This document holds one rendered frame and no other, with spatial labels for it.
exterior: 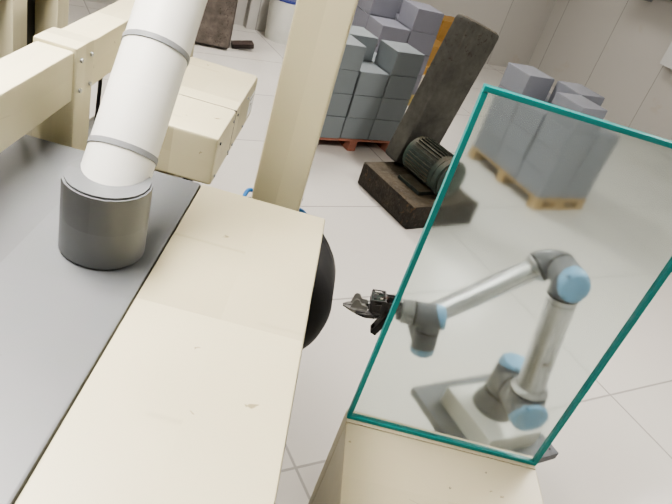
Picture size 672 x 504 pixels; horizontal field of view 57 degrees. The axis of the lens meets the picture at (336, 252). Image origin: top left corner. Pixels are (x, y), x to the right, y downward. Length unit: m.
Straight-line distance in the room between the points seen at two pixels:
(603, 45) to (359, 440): 11.03
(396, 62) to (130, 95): 5.37
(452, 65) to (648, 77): 6.33
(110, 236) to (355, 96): 5.32
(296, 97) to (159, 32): 0.44
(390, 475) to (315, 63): 1.02
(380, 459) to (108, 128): 1.05
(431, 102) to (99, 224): 4.85
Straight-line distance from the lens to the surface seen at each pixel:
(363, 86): 6.31
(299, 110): 1.52
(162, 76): 1.17
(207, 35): 8.56
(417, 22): 8.20
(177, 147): 1.78
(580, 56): 12.54
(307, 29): 1.47
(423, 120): 5.80
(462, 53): 5.75
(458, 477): 1.75
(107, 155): 1.12
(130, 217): 1.11
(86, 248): 1.14
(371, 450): 1.69
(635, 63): 11.83
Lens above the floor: 2.50
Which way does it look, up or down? 32 degrees down
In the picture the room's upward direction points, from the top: 18 degrees clockwise
